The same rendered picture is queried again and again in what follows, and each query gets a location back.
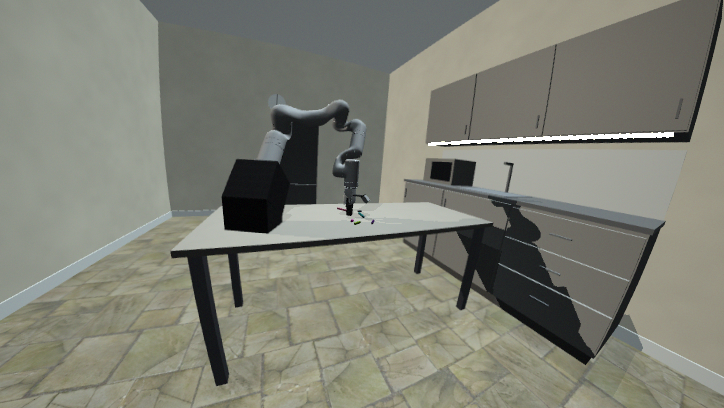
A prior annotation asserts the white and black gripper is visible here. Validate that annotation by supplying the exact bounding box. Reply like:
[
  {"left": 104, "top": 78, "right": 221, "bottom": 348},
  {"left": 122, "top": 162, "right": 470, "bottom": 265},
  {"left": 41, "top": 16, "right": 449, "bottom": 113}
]
[{"left": 343, "top": 186, "right": 357, "bottom": 216}]

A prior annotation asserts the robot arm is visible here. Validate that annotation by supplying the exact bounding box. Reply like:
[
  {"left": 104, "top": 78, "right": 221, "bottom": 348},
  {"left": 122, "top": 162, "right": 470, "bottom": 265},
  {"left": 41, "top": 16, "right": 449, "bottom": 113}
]
[{"left": 256, "top": 100, "right": 366, "bottom": 188}]

